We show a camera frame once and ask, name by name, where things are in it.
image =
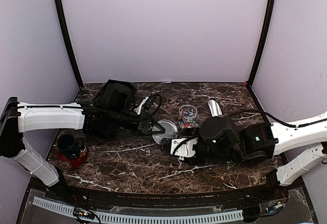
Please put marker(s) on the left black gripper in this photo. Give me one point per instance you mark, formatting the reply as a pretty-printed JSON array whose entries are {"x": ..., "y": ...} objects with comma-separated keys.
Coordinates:
[{"x": 143, "y": 126}]

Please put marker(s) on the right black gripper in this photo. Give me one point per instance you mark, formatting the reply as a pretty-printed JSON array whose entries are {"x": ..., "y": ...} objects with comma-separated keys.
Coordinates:
[{"x": 189, "y": 131}]

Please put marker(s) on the silver jar lid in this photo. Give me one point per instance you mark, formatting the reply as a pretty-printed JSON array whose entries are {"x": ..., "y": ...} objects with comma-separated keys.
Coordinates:
[{"x": 166, "y": 130}]

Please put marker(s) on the silver metal scoop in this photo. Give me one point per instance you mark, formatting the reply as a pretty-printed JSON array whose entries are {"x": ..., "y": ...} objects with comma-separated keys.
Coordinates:
[{"x": 214, "y": 108}]

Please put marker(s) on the clear plastic jar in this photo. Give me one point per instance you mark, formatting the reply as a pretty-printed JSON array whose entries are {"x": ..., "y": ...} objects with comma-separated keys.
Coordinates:
[{"x": 187, "y": 116}]

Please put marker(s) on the black bin with lollipops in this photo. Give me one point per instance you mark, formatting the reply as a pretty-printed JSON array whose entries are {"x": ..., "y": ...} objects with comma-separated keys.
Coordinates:
[{"x": 122, "y": 86}]

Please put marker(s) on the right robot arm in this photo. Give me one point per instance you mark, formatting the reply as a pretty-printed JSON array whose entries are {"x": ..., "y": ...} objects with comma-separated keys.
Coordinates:
[{"x": 260, "y": 142}]

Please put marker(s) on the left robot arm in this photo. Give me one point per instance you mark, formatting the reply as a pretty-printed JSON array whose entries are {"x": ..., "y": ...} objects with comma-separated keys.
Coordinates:
[{"x": 19, "y": 118}]

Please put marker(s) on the dark blue mug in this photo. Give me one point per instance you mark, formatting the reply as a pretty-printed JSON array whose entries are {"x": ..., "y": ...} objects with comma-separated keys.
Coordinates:
[{"x": 70, "y": 146}]

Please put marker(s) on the red floral saucer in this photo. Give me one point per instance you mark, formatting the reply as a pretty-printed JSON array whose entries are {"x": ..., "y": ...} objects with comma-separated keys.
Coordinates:
[{"x": 73, "y": 161}]

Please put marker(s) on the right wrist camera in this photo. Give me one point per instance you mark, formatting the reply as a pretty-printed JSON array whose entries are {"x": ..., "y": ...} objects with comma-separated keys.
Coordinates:
[{"x": 170, "y": 145}]

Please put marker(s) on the black front rail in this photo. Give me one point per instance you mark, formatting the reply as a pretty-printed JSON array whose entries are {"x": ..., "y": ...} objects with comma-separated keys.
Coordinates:
[{"x": 98, "y": 199}]

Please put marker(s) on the white slotted cable duct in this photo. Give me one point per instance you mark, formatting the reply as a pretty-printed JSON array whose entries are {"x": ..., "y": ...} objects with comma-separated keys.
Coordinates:
[{"x": 83, "y": 215}]

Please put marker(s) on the right black frame post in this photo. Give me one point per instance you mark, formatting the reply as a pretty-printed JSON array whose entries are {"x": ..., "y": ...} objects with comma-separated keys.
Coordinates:
[{"x": 261, "y": 43}]

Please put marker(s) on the black frame post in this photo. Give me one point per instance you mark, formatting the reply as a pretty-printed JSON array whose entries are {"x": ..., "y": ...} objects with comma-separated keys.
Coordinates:
[
  {"x": 261, "y": 43},
  {"x": 68, "y": 43}
]

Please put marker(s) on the left black frame post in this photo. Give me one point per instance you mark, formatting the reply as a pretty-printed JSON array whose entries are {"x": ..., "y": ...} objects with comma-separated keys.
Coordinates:
[{"x": 68, "y": 43}]

